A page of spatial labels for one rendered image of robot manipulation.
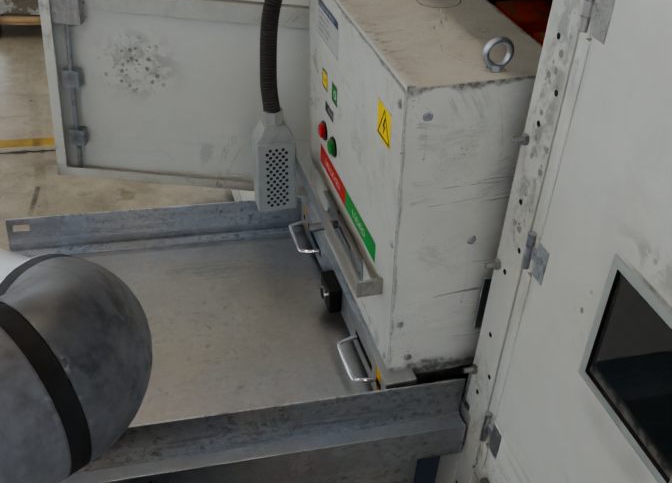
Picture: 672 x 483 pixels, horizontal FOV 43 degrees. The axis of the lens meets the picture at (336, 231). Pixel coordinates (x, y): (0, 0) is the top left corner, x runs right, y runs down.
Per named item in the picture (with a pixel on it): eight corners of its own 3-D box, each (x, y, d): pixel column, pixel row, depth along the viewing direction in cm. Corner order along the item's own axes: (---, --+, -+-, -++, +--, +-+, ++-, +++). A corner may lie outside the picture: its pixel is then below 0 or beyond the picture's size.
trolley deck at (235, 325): (0, 529, 117) (-6, 499, 114) (14, 264, 166) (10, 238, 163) (460, 452, 135) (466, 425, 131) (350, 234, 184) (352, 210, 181)
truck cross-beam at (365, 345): (384, 413, 131) (385, 384, 128) (301, 221, 174) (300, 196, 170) (414, 407, 132) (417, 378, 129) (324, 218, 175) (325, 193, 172)
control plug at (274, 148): (259, 214, 160) (255, 130, 150) (254, 200, 164) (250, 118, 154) (300, 208, 162) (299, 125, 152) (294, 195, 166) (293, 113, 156)
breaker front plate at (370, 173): (380, 378, 131) (398, 91, 104) (305, 210, 169) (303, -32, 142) (389, 377, 131) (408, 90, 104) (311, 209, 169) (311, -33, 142)
